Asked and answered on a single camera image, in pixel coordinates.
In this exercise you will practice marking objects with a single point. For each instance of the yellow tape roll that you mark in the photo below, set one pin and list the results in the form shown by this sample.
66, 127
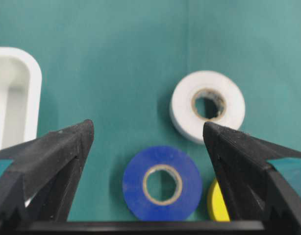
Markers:
216, 206

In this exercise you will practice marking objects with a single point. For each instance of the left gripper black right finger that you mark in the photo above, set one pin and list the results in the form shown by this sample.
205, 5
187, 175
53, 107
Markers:
260, 181

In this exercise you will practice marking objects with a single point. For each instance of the green table cloth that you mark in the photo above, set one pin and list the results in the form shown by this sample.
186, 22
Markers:
117, 63

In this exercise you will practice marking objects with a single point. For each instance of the white plastic case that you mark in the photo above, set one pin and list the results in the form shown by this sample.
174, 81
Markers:
20, 90

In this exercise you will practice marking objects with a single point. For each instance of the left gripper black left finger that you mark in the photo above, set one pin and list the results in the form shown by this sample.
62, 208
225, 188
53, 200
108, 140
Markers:
41, 179

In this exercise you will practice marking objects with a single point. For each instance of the blue tape roll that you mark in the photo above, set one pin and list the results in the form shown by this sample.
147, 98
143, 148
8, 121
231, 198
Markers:
162, 183

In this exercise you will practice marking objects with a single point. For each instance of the white tape roll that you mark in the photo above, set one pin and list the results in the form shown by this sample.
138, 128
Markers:
206, 84

